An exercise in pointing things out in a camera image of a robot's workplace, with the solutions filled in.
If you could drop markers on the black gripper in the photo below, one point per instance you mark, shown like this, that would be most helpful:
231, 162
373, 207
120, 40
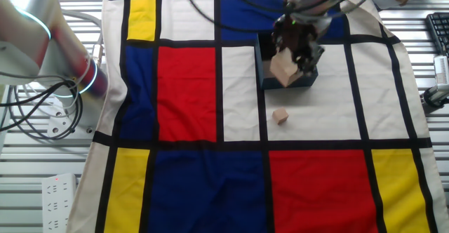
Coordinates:
296, 36

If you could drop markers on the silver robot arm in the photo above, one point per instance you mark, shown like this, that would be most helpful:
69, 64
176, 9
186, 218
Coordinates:
35, 33

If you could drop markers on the Mondrian colour block cloth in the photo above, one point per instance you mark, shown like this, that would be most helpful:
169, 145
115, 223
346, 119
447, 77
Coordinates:
308, 113

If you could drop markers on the small wooden cube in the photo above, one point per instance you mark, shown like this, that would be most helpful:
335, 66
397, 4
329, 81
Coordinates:
280, 116

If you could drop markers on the blue square gift box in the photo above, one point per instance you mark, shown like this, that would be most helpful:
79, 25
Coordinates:
273, 82

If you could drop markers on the large wooden cube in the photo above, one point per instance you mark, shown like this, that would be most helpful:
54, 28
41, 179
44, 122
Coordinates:
282, 69

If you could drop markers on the black keyboard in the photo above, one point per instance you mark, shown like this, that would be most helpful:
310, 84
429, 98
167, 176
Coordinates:
440, 29

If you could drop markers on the white power strip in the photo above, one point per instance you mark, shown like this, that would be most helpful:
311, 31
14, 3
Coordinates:
58, 205

